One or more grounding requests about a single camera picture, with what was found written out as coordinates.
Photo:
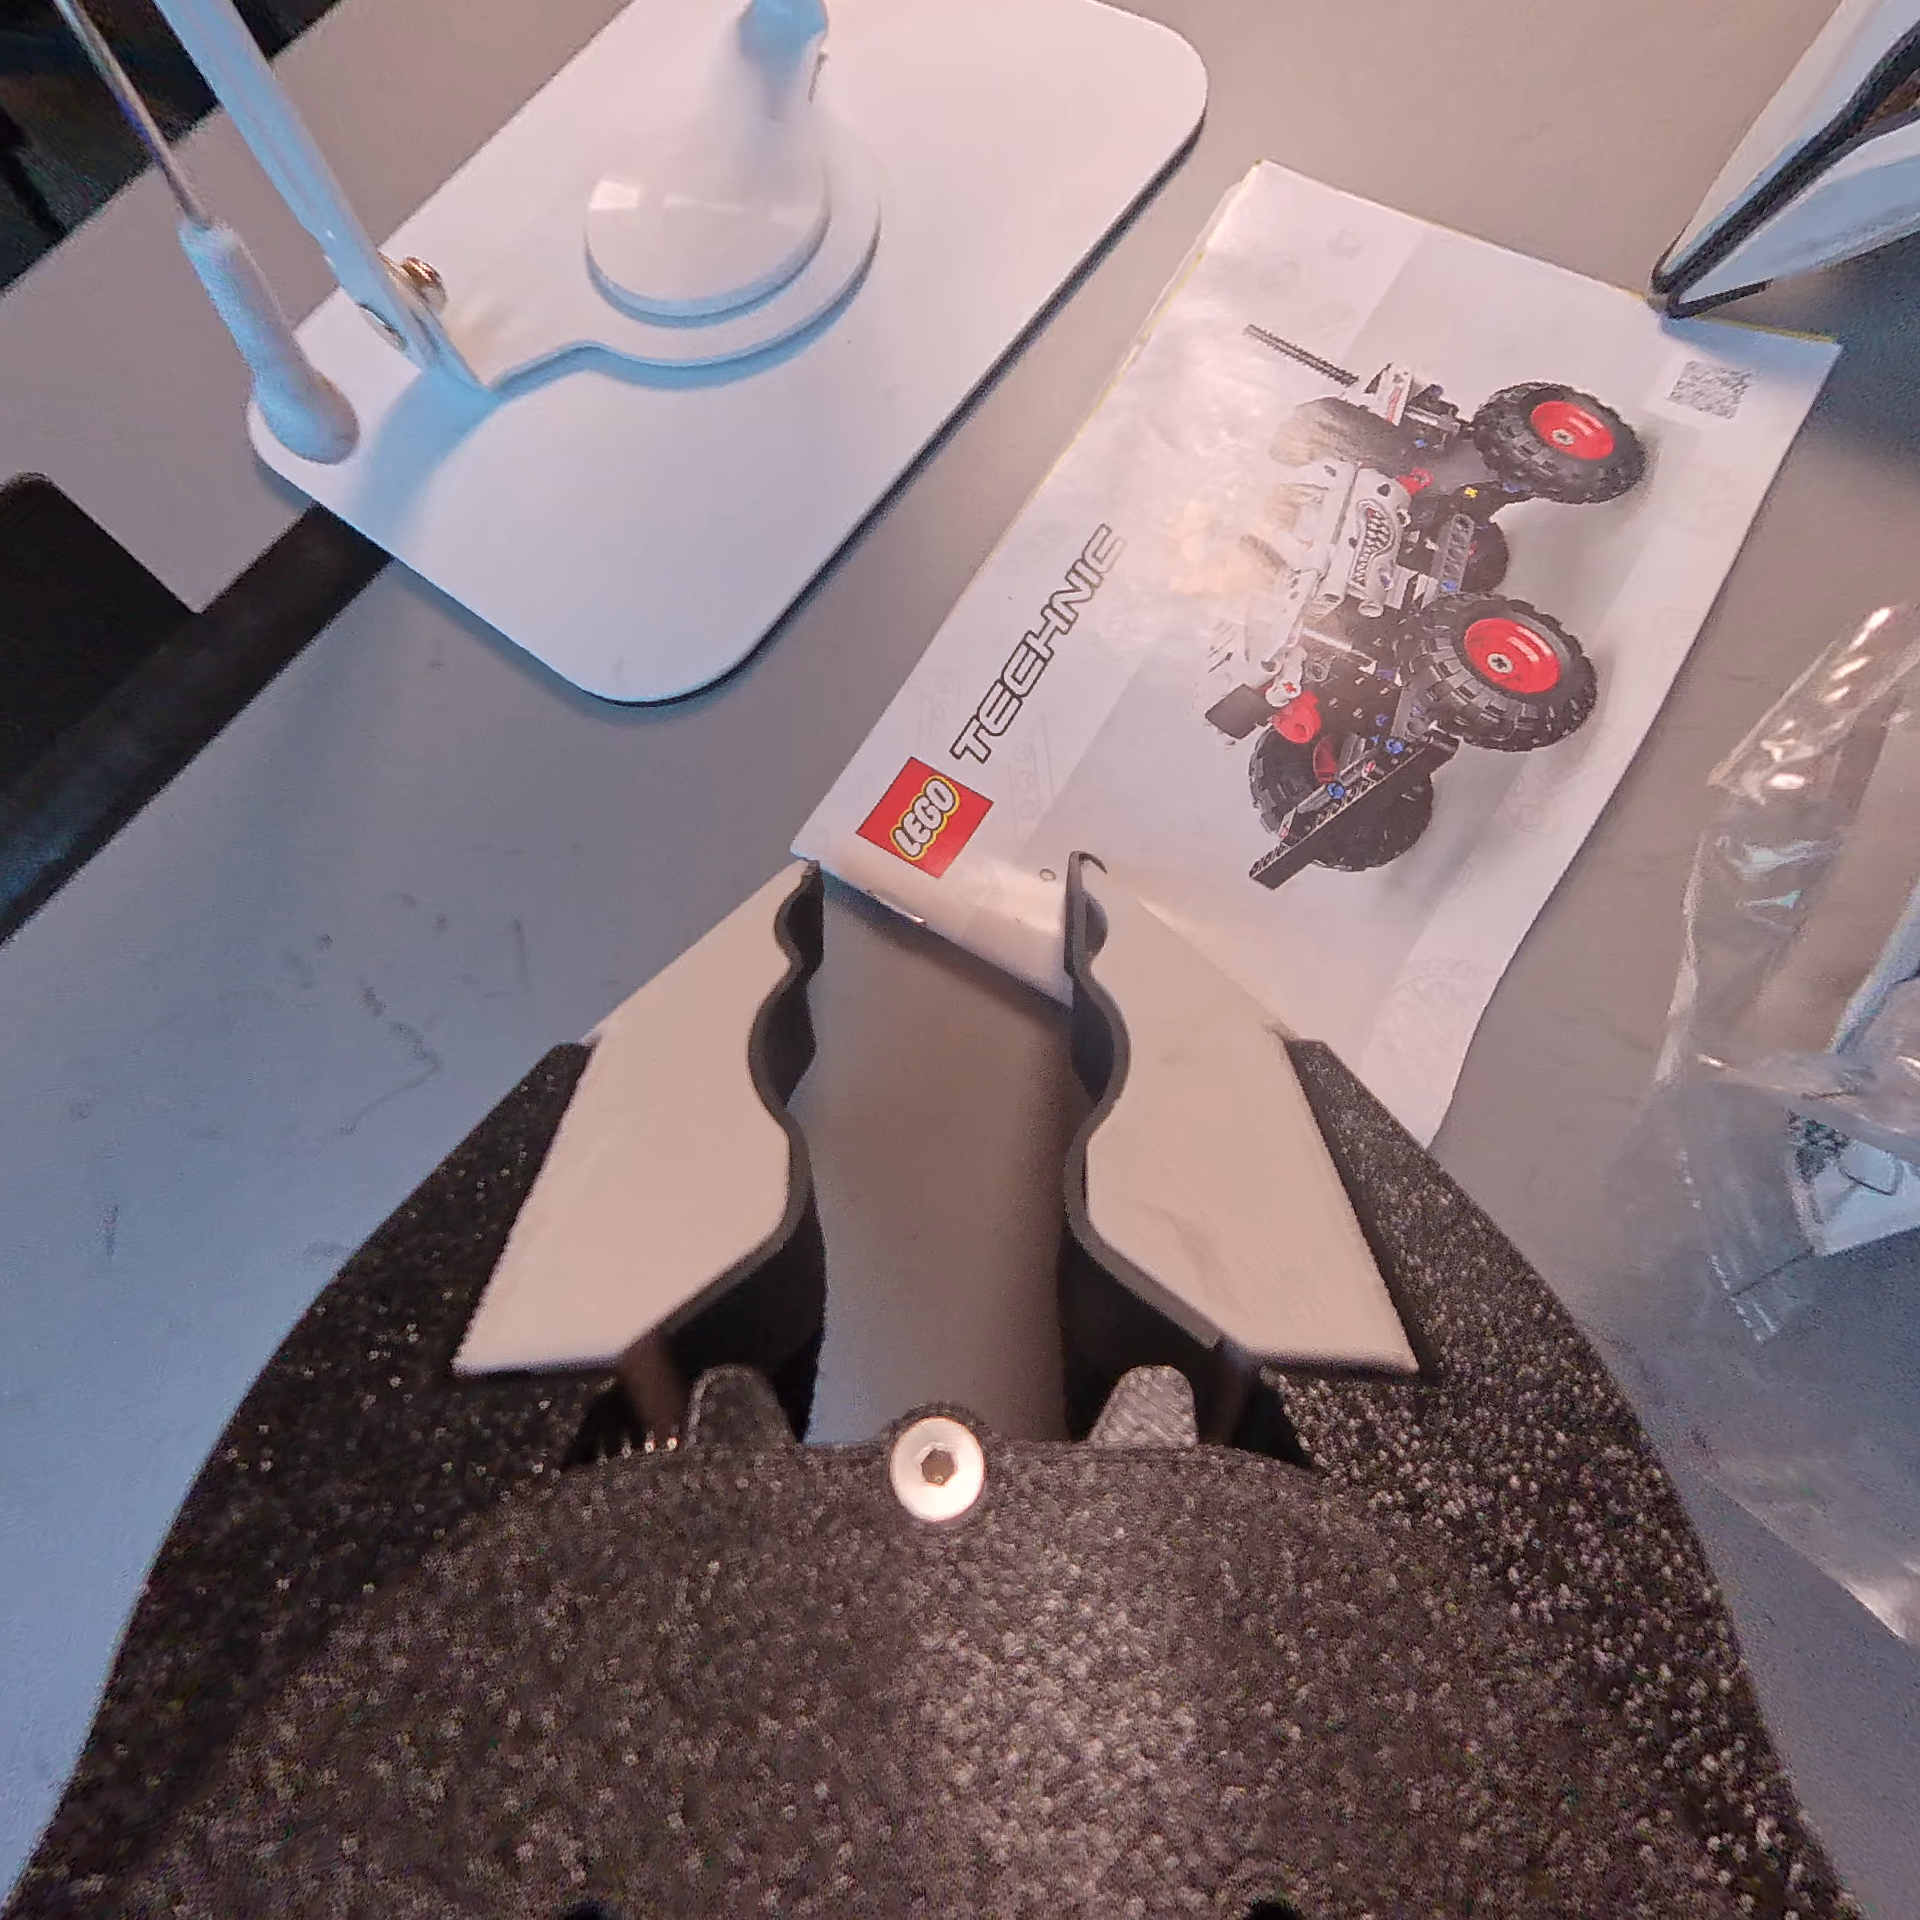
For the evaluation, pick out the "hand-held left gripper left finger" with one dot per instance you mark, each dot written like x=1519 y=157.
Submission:
x=646 y=1201

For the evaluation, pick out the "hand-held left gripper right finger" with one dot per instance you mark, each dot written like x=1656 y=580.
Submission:
x=1230 y=1201

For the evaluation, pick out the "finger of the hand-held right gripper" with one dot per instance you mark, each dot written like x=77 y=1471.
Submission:
x=1846 y=152

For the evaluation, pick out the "large clear plastic bag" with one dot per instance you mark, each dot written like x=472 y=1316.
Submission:
x=1803 y=872

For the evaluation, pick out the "instruction booklet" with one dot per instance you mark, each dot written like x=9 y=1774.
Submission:
x=1141 y=540

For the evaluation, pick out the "white stand base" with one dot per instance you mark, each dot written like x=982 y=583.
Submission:
x=902 y=362

